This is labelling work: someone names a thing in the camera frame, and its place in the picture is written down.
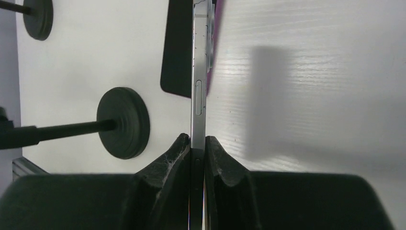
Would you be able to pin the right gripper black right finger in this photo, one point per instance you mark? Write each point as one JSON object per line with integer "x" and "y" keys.
{"x": 240, "y": 199}

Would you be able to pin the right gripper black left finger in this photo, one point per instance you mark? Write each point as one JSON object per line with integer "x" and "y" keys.
{"x": 155, "y": 198}

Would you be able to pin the black smartphone white edge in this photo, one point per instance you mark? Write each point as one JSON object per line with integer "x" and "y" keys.
{"x": 203, "y": 14}

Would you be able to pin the purple-edged black smartphone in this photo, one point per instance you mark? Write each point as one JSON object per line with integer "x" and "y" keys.
{"x": 177, "y": 56}

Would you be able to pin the black round-base phone stand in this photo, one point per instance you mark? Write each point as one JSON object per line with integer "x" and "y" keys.
{"x": 37, "y": 16}

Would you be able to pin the aluminium frame rail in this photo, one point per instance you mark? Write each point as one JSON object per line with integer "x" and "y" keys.
{"x": 22, "y": 167}

